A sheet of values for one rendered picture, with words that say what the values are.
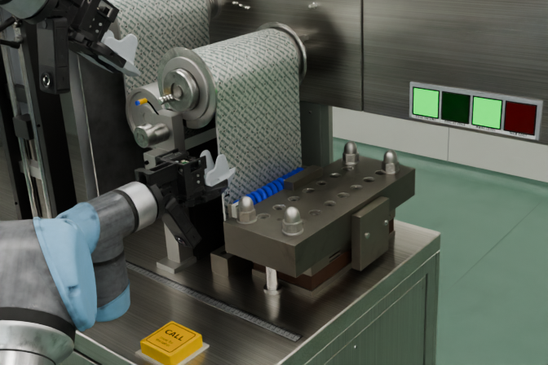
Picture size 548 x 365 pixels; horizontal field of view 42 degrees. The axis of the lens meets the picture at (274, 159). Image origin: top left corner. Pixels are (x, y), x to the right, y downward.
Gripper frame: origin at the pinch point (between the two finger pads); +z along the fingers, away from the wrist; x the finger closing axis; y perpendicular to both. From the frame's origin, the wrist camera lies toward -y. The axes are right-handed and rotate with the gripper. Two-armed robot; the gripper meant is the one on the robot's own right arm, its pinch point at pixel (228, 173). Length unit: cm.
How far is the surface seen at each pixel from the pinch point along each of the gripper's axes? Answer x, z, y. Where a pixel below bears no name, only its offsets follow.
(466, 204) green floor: 55, 227, -109
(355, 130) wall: 146, 263, -96
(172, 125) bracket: 7.1, -6.0, 9.8
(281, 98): -0.2, 16.0, 10.3
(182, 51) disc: 5.9, -3.0, 22.7
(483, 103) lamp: -35.4, 29.4, 11.1
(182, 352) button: -13.5, -26.9, -17.3
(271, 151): -0.2, 12.0, 0.5
